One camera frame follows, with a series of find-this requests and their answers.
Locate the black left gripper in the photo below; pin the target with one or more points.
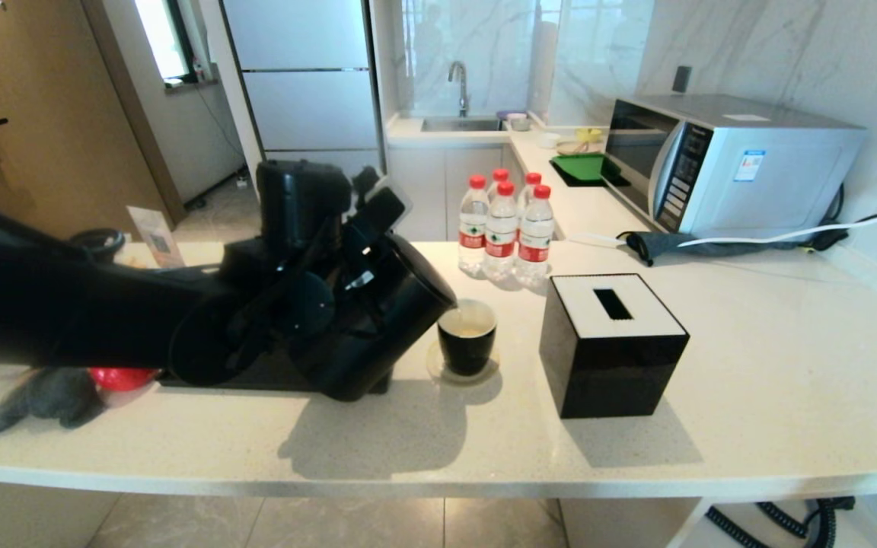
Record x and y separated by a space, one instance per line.
366 228

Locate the black electric kettle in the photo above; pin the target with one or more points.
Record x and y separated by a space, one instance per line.
385 331

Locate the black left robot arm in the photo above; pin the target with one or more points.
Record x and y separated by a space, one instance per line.
65 304

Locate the clear round coaster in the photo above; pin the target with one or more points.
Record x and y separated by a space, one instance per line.
432 367

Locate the black serving tray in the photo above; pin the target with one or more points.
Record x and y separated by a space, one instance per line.
271 380

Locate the black cup white inside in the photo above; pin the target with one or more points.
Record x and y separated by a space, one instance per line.
467 352

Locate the white base cabinet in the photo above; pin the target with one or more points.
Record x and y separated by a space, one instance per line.
423 190

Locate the water bottles red caps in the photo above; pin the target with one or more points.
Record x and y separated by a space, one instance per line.
473 228
535 243

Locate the water bottle red cap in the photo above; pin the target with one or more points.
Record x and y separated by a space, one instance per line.
501 240
499 176
531 180

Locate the small paper card sign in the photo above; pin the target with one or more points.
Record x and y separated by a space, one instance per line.
155 232

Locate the steel kitchen sink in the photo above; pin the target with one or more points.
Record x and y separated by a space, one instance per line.
457 124

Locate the printed placemat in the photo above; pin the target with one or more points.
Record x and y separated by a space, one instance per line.
128 263

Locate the red toy tomato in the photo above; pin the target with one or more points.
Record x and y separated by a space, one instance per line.
122 377

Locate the chrome kitchen faucet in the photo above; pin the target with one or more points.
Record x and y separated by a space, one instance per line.
460 82

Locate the purple bowl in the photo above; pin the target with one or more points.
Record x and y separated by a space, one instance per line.
513 118

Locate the small white bowl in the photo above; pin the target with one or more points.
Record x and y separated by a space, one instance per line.
548 140

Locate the black tissue box white top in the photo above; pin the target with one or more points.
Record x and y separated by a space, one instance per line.
606 373

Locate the green plastic tray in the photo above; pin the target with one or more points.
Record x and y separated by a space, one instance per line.
579 166

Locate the yellow bowl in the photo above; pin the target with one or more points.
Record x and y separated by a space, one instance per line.
589 135

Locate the window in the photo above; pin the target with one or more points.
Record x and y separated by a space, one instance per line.
161 38

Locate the silver microwave oven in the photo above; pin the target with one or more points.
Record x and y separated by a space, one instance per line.
773 183

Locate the grey wall outlet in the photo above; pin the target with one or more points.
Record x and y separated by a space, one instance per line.
680 80

